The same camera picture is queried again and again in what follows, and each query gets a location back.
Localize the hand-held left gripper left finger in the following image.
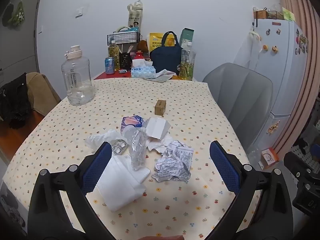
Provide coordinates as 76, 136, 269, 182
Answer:
27, 141, 118, 240

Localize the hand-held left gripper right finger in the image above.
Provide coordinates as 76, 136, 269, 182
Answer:
209, 140, 294, 240

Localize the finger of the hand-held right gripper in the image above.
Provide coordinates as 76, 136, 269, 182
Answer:
292, 167, 320, 217
284, 151, 318, 178

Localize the white tissue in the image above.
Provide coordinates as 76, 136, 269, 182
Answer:
147, 136, 173, 153
85, 129, 125, 153
96, 155, 150, 212

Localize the silver pill blister pack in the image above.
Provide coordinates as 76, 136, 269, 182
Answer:
112, 140, 128, 154

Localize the crushed clear plastic bottle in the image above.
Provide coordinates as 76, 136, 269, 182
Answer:
124, 127, 148, 171

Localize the blue pink tissue packet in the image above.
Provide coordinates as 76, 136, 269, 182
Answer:
120, 115, 145, 133

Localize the white paper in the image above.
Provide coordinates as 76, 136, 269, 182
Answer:
146, 117, 172, 140

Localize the small brown cardboard box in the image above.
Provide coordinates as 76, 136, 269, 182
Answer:
154, 100, 167, 116

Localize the orange white box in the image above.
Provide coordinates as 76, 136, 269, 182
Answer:
261, 148, 279, 168

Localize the black dotted pegboard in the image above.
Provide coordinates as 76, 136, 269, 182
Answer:
299, 120, 320, 170

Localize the clear plastic bag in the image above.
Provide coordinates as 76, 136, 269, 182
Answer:
247, 147, 263, 165

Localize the gold ornament fridge magnet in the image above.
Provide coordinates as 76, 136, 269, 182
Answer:
266, 121, 280, 135

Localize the grey chair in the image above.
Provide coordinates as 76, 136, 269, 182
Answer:
202, 62, 273, 155

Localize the white fridge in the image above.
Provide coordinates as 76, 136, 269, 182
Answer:
246, 19, 309, 153

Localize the large clear water jug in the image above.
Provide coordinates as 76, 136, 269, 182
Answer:
61, 44, 95, 106

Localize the brown chair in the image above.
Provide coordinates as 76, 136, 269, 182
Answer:
26, 72, 62, 117

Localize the black white patterned cloth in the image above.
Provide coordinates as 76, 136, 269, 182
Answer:
0, 187, 28, 235

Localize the blue drink can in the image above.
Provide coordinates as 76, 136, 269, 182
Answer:
104, 57, 115, 75

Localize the blue white tissue box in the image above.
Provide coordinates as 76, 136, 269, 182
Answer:
131, 59, 156, 78

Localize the pink curtain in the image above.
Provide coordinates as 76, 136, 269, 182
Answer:
272, 0, 320, 153

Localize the printed paper sheet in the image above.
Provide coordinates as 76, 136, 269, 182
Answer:
144, 75, 173, 83

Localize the large yellow tea bottle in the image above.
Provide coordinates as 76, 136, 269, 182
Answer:
179, 42, 196, 81

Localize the black pen holder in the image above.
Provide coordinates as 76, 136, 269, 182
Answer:
119, 52, 132, 69

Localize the small yellow tea bottle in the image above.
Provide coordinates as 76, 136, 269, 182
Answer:
108, 40, 121, 71

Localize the cluster of assorted fridge magnets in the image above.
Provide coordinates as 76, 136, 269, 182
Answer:
296, 28, 309, 55

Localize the white hanging bag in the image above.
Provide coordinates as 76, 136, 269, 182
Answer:
234, 30, 262, 70

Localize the navy lunch bag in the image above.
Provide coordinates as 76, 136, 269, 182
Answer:
149, 31, 182, 75

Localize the brown plush toy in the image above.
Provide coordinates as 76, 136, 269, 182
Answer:
136, 40, 148, 53

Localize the green tall box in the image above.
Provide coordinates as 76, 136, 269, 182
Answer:
180, 28, 195, 49

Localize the yellow snack bag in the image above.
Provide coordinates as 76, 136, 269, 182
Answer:
149, 32, 164, 52

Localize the grey door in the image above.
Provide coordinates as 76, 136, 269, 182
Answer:
0, 0, 43, 85

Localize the green yellow packet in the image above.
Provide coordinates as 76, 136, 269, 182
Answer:
282, 7, 295, 22

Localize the brown woven basket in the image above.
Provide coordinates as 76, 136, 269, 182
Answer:
253, 9, 268, 20

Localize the white printed tote bag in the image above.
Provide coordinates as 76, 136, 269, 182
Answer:
127, 1, 143, 34

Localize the black wire basket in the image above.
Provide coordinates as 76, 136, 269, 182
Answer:
107, 32, 140, 47

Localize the dark wire box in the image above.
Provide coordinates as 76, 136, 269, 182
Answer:
267, 10, 285, 20

